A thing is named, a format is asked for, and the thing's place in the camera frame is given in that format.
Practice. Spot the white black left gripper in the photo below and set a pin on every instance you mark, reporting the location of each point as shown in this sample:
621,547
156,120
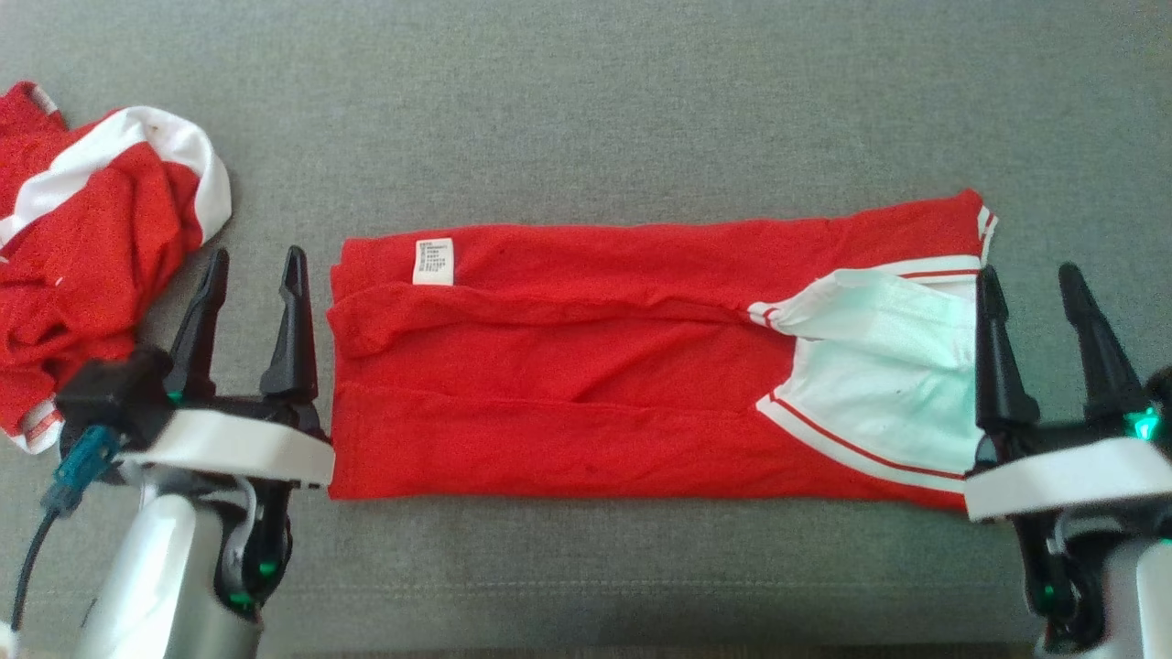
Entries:
238,448

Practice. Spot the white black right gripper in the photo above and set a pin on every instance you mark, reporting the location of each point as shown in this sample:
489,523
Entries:
1062,480

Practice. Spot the red basketball jersey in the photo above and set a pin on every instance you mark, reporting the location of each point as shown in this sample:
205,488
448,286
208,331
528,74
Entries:
549,366

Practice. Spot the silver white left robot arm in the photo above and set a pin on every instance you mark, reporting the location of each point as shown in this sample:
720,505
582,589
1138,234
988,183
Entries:
156,586

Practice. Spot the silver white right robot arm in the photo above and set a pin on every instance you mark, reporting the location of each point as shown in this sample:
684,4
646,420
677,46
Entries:
1140,595

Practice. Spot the red shorts with white band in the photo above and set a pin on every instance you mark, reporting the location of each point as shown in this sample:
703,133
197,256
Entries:
82,256

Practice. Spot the large grey sofa chaise cushion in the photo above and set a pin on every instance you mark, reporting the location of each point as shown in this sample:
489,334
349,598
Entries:
586,110

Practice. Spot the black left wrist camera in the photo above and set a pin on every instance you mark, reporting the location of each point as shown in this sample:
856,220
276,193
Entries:
114,398

